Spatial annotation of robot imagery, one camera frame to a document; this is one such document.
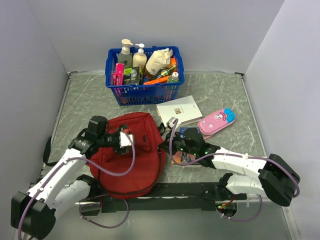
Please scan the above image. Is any blue Jane Eyre book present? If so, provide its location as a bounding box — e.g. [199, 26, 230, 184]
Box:
[171, 127, 201, 168]

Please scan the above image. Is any aluminium rail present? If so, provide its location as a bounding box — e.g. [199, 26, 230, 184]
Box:
[23, 181, 288, 206]

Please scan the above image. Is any black and green box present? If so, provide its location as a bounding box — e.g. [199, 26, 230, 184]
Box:
[122, 66, 143, 85]

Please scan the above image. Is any cream pump bottle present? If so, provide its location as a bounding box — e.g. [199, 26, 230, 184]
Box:
[132, 43, 147, 70]

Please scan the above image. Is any green drink bottle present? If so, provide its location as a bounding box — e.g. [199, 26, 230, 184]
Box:
[167, 71, 180, 83]

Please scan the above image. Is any white book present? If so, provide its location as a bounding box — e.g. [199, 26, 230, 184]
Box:
[156, 95, 203, 126]

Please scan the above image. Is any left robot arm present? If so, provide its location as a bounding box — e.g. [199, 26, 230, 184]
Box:
[10, 116, 135, 240]

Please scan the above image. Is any beige paper bag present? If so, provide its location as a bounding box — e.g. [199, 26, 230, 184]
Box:
[145, 48, 173, 77]

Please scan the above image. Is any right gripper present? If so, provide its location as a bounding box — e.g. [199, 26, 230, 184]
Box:
[158, 128, 198, 156]

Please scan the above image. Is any blue plastic basket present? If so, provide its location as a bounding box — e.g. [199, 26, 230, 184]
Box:
[105, 45, 185, 106]

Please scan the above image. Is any red backpack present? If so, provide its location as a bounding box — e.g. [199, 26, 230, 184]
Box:
[89, 112, 166, 195]

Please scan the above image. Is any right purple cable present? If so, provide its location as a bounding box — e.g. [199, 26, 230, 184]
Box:
[168, 118, 301, 223]

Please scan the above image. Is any pink cartoon pencil case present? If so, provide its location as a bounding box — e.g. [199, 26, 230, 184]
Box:
[197, 108, 236, 139]

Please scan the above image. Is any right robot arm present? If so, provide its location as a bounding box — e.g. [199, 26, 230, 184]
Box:
[159, 127, 301, 207]

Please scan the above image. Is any grey pump bottle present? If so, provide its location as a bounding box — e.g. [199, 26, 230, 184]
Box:
[117, 38, 133, 69]

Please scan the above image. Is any orange package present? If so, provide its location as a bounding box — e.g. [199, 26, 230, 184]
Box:
[143, 57, 177, 85]

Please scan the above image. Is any pink box in basket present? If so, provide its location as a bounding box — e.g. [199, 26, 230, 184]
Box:
[111, 63, 125, 86]

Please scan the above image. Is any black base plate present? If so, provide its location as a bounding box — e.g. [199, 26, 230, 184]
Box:
[78, 182, 247, 214]

